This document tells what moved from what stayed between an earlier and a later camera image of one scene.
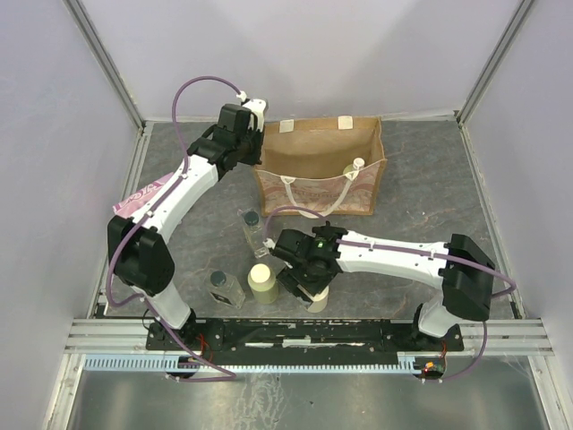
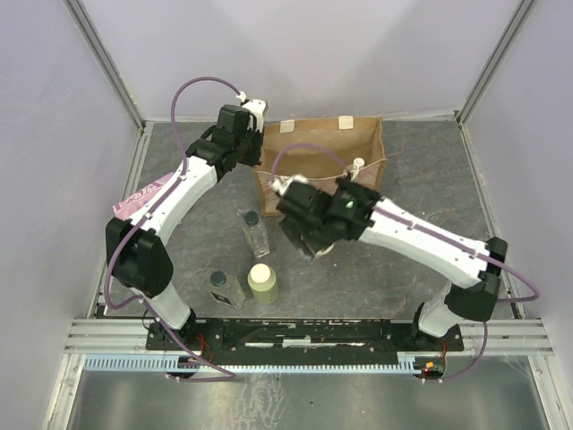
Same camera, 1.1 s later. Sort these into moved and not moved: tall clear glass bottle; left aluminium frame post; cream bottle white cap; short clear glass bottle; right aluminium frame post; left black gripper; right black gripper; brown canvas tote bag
Moved: cream bottle white cap; right black gripper
Not moved: tall clear glass bottle; right aluminium frame post; short clear glass bottle; left aluminium frame post; left black gripper; brown canvas tote bag
